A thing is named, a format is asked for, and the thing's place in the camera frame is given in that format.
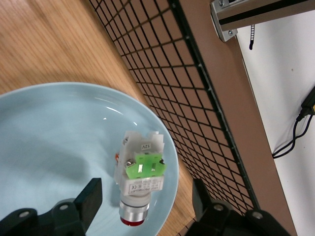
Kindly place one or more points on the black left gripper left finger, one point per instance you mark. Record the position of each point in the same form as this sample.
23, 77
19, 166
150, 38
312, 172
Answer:
88, 201

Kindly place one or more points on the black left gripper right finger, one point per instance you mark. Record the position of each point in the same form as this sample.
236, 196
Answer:
209, 216

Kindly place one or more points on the green-capped small connector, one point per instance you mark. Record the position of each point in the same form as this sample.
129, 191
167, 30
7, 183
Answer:
137, 157

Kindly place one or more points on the light blue round plate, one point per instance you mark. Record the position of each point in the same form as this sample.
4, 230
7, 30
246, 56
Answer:
49, 135

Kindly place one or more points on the black power adapter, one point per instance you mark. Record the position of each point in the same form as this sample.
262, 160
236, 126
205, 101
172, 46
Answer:
310, 100

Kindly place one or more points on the brown table cover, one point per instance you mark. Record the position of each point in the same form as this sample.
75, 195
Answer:
221, 61

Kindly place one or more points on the black zip tie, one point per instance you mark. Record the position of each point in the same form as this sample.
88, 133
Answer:
252, 37

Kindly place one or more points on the aluminium profile bracket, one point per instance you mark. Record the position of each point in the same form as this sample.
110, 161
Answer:
258, 14

